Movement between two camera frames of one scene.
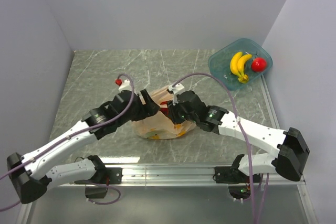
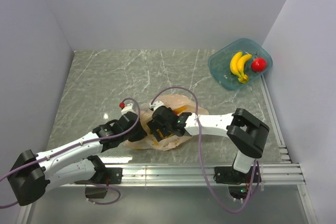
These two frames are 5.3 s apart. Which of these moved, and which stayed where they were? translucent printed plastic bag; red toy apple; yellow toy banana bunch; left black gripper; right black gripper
Moved: left black gripper; right black gripper; translucent printed plastic bag
Stayed: yellow toy banana bunch; red toy apple
